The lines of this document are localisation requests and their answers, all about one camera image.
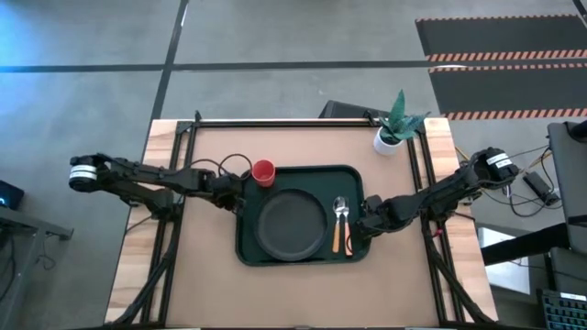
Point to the dark grey round plate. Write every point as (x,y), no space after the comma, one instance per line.
(291,225)

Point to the black mat with striped edge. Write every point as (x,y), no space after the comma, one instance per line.
(500,36)
(509,89)

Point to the grey metal desk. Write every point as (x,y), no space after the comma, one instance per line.
(27,222)

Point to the black aluminium table frame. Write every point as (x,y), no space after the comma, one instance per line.
(275,124)

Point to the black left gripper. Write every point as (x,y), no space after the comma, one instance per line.
(227,190)

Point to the black device with blue light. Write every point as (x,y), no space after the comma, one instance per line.
(10,194)

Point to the white box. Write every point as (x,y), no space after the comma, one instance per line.
(504,275)

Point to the black case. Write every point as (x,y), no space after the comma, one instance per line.
(348,110)

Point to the black power adapter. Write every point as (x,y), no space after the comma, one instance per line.
(541,188)

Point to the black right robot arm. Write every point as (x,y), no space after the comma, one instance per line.
(440,188)

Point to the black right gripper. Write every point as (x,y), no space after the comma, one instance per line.
(378,215)

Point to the green plant in white pot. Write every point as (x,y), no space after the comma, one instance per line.
(387,144)

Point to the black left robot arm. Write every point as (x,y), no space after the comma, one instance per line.
(137,176)

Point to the dark green plastic tray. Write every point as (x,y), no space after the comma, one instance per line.
(300,179)

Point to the grey computer case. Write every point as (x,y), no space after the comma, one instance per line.
(571,174)

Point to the black keyboard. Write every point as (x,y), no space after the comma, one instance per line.
(564,311)

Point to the red tape tag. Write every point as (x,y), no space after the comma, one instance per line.
(435,233)

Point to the red plastic cup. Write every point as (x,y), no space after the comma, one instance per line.
(263,174)

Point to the black table beam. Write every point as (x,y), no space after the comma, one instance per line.
(527,243)

